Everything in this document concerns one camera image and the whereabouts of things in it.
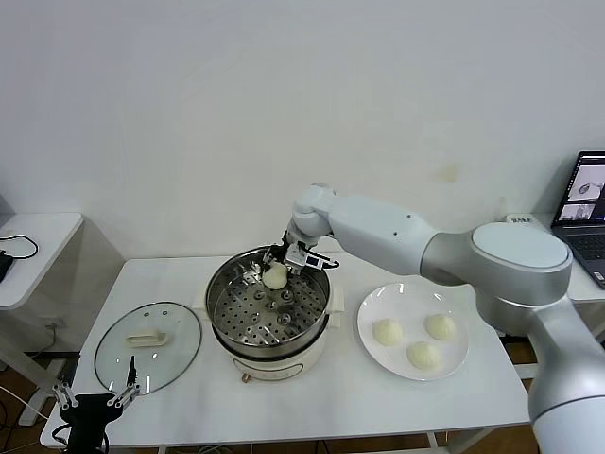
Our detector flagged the white steamed baozi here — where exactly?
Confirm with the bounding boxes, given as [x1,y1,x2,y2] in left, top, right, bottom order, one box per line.
[262,263,288,290]
[423,313,458,341]
[406,340,442,371]
[372,318,405,347]

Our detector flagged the white floor cable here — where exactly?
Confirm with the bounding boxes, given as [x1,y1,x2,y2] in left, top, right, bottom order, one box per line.
[0,383,51,419]

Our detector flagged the white side table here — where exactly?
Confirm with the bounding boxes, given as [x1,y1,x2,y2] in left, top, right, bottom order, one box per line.
[504,212,605,304]
[0,211,86,427]

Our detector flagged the glass lid with cream handle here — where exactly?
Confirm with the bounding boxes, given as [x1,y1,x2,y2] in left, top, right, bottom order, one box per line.
[94,301,203,396]

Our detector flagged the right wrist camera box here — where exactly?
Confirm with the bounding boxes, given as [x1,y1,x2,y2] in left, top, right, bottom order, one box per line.
[285,243,340,274]

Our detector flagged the white round plate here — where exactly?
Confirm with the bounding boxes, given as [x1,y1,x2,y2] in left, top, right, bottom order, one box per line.
[356,282,471,382]

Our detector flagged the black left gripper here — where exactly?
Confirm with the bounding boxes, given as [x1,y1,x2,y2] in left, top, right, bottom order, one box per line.
[51,355,143,454]

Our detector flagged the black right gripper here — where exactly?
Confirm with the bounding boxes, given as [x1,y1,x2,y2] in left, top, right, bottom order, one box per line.
[262,230,303,276]

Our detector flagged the stainless steel steamer basket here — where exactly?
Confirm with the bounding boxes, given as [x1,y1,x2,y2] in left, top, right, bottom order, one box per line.
[205,245,332,353]

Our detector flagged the open laptop computer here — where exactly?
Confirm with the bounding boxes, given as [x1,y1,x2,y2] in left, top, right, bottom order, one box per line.
[550,150,605,290]

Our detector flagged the black looped desk cable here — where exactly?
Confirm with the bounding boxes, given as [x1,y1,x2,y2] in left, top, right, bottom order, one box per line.
[0,233,42,260]

